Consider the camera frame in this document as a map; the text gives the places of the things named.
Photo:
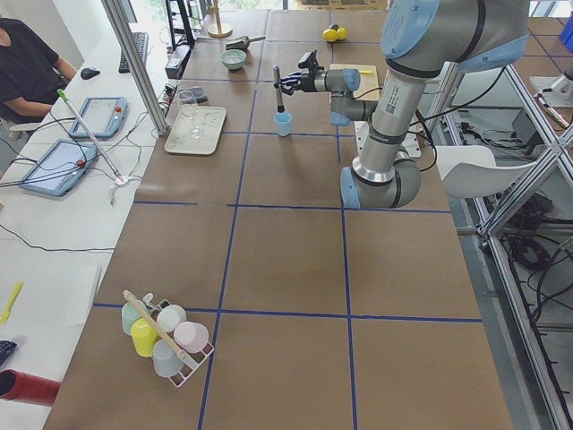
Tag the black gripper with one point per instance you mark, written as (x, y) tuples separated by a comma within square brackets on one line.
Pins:
[(307, 82)]

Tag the black metal muddler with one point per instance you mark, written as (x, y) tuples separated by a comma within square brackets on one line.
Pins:
[(278, 89)]

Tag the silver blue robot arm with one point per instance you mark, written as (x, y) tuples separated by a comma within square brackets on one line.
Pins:
[(417, 39)]

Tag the light blue cup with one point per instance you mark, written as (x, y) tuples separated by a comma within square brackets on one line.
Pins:
[(283, 122)]

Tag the yellow lemon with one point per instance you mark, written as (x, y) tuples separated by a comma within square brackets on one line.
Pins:
[(341, 33), (330, 35)]

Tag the white cup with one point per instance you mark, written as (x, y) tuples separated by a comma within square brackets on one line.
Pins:
[(170, 316)]

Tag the pink cup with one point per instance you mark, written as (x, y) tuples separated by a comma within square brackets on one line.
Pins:
[(191, 336)]

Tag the mint green cup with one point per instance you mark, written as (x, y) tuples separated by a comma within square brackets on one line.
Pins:
[(129, 315)]

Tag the yellow cup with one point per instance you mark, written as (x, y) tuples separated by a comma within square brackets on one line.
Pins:
[(144, 337)]

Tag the grey-blue cup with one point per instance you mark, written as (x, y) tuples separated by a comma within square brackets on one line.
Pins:
[(165, 362)]

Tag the green bowl of ice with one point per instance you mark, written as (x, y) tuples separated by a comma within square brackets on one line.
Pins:
[(233, 59)]

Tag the metal ice scoop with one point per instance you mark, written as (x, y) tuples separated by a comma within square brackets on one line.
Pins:
[(243, 42)]

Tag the wooden cutting board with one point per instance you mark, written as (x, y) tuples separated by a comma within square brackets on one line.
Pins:
[(369, 88)]

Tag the wooden mug tree stand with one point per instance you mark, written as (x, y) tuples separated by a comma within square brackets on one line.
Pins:
[(218, 29)]

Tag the clear wine glass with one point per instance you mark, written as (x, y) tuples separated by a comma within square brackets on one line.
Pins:
[(188, 108)]

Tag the cream bear tray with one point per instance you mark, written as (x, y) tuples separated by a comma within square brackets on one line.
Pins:
[(210, 120)]

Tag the far blue teach pendant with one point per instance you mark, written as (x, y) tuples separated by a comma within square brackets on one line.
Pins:
[(104, 116)]

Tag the blue teach pendant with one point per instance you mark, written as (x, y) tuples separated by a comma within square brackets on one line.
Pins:
[(60, 168), (104, 116)]

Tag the black computer mouse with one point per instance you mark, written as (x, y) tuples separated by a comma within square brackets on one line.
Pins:
[(88, 73)]

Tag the metal rod with green tip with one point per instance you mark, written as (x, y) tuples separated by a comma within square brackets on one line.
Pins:
[(120, 179)]

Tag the near blue teach pendant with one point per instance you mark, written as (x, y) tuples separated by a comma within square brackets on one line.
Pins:
[(60, 168)]

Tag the person in black shirt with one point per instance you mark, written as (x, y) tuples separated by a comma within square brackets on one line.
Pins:
[(31, 73)]

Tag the yellow spatula on desk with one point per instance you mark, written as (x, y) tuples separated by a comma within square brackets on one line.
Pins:
[(6, 311)]

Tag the red cylinder bottle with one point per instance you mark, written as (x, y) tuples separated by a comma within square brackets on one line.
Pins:
[(28, 388)]

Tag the aluminium frame post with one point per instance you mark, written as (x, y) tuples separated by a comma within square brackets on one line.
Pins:
[(120, 25)]

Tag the wooden rack handle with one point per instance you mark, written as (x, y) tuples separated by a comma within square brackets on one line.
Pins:
[(132, 299)]

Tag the white wire cup rack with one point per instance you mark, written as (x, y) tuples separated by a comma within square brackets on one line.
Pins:
[(194, 360)]

